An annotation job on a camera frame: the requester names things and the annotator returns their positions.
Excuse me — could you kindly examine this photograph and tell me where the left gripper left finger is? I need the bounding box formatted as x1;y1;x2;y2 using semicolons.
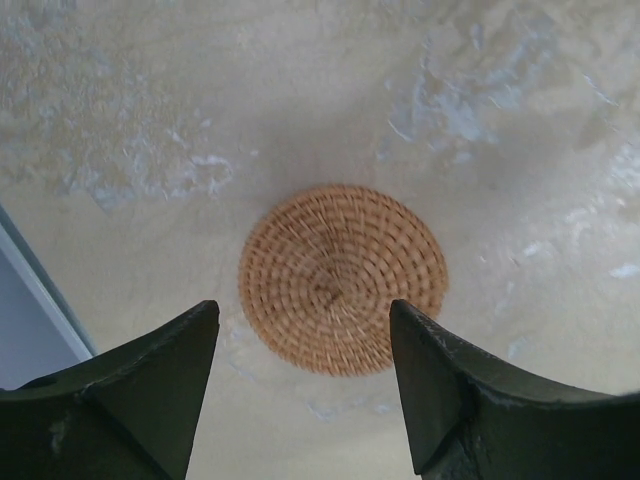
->
1;300;220;479

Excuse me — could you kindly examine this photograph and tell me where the woven rattan coaster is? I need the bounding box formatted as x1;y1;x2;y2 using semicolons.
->
238;184;449;377

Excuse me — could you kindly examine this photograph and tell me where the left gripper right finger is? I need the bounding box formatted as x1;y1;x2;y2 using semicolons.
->
390;300;639;479

